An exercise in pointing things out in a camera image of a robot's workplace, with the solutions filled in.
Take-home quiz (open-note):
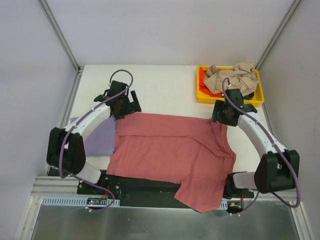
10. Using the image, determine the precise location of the folded lavender t shirt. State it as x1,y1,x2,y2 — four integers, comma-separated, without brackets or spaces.
83,116,117,157

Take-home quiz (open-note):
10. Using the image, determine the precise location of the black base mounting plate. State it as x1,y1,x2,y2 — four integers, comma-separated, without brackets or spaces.
76,172,254,209

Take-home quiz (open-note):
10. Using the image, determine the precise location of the aluminium corner post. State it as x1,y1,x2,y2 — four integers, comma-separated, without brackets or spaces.
255,0,303,71
37,0,85,74

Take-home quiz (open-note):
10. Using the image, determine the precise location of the right white cable duct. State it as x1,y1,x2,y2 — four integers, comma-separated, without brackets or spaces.
219,200,228,210

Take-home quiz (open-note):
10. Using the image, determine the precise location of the aluminium front frame rail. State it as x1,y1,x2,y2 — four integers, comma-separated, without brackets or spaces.
31,176,296,202

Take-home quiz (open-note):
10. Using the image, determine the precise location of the pink red t shirt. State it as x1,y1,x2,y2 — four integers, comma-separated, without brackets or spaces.
106,113,236,213

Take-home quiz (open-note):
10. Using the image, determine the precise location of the left aluminium corner post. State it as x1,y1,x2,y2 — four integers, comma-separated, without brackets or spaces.
37,0,85,74

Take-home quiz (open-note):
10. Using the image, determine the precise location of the orange t shirt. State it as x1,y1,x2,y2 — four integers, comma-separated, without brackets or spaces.
198,67,224,98

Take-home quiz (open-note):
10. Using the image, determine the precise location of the beige crumpled t shirt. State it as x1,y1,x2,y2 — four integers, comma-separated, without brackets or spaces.
203,61,260,97

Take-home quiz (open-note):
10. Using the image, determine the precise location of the left white cable duct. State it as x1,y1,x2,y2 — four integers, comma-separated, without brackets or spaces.
42,196,120,208

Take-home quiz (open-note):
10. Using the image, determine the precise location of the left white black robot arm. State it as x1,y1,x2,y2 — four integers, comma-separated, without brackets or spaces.
46,81,142,195

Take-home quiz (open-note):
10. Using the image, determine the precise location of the yellow plastic bin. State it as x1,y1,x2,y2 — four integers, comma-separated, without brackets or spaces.
196,65,265,107

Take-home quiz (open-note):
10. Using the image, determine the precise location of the white cable duct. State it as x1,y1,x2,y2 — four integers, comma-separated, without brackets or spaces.
219,200,228,210
42,196,120,208

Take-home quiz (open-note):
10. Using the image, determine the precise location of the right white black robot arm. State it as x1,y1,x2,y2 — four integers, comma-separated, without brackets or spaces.
211,89,300,198

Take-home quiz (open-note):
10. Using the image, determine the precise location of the green t shirt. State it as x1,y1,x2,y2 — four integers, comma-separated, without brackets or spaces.
243,92,255,100

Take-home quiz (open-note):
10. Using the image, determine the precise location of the right aluminium corner post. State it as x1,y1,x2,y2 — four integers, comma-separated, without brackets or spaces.
255,0,303,71

